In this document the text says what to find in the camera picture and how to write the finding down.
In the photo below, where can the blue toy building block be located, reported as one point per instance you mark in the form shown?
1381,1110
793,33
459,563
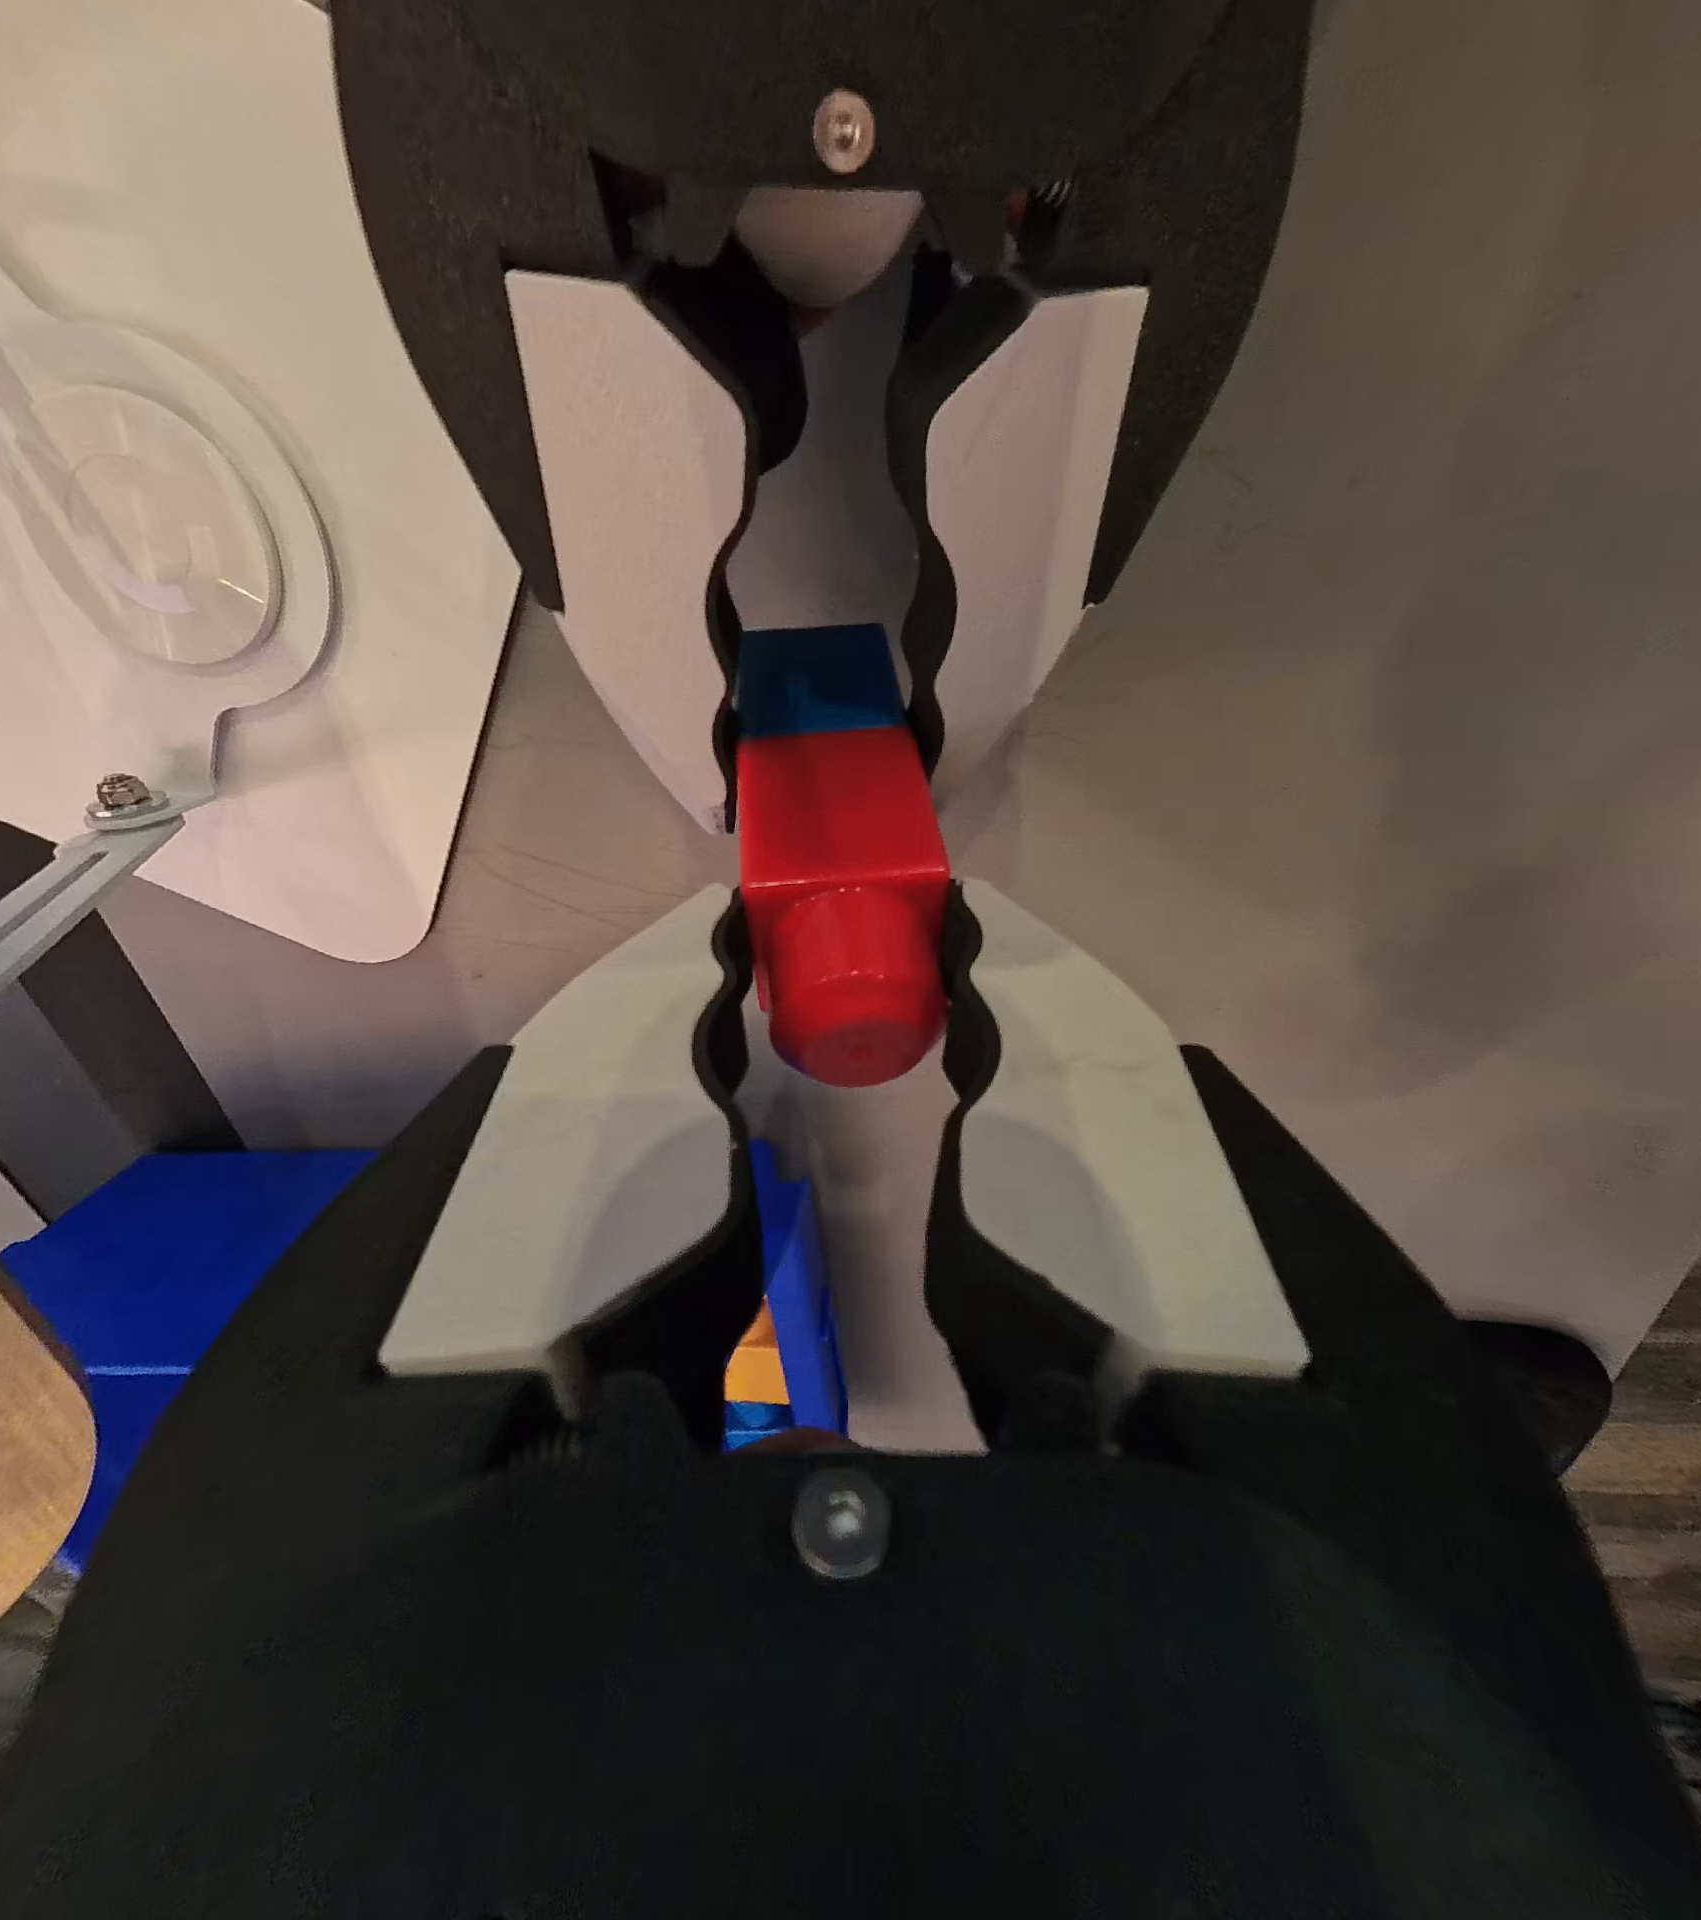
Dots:
815,684

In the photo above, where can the white document stand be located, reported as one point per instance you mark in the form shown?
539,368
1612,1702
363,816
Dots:
162,450

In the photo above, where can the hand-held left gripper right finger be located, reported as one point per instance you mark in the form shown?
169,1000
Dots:
1121,1200

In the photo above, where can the red toy building block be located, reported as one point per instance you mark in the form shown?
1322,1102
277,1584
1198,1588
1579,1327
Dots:
846,901

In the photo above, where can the blue plastic bin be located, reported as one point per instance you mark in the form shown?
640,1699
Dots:
220,1261

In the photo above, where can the grey desk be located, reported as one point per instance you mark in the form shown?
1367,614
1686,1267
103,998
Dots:
1451,689

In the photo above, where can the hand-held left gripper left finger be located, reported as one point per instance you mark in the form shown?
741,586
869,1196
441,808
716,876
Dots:
565,1200

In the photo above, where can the pile of coloured toy blocks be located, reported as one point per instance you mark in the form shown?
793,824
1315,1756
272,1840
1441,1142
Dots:
758,1373

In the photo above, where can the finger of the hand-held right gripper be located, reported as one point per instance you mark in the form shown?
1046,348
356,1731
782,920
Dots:
610,450
1046,450

